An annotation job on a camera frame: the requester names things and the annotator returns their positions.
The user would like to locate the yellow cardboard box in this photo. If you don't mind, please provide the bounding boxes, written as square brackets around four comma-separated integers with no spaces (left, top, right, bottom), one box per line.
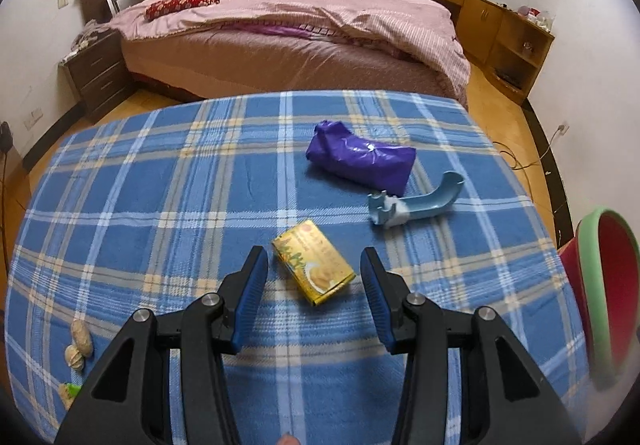
[271,220,356,306]

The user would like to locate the purple plastic bag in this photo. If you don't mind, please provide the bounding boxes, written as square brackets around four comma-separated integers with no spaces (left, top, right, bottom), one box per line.
[306,120,416,196]

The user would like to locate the left hand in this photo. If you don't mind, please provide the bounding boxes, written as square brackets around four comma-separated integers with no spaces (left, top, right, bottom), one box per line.
[277,434,300,445]

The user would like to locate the green snack package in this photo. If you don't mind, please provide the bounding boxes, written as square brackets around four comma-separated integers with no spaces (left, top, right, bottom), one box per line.
[58,383,81,410]

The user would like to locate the peanut shell lower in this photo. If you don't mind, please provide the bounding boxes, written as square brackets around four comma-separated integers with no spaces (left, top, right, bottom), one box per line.
[64,344,85,371]

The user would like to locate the peanut shell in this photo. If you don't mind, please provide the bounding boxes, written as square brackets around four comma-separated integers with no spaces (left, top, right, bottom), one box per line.
[70,319,93,358]
[64,344,85,371]

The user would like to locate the peanut shell upper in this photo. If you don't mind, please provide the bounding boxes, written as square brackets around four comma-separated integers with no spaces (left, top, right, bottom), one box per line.
[70,319,93,358]

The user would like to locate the red bin with green rim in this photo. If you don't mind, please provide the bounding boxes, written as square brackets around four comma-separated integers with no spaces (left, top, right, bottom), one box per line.
[559,208,639,390]

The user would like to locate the blue plaid blanket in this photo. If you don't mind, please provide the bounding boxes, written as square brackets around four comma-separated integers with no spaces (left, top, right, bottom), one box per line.
[4,90,588,444]

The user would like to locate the light blue plastic hook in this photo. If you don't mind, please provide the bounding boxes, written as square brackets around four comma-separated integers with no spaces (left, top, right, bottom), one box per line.
[368,171,464,229]

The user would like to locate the dark wooden nightstand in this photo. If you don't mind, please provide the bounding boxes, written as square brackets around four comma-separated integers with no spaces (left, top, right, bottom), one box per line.
[58,31,136,123]

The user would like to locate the long wooden cabinet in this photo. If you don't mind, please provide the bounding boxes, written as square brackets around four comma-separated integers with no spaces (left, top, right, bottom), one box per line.
[283,0,557,106]

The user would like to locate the items on corner shelf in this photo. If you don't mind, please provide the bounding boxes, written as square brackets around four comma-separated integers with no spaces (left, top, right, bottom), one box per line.
[518,6,553,32]

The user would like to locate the bed with brown sheet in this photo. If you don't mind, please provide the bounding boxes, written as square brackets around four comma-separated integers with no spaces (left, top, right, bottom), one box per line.
[122,26,462,105]

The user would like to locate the pink quilt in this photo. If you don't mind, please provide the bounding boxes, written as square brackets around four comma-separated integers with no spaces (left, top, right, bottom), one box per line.
[107,0,471,105]

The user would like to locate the red floral pillow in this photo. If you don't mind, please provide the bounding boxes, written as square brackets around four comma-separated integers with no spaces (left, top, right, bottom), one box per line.
[144,0,220,22]

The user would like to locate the green cable on floor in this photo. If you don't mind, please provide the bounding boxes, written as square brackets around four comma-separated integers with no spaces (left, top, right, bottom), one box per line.
[492,128,566,216]

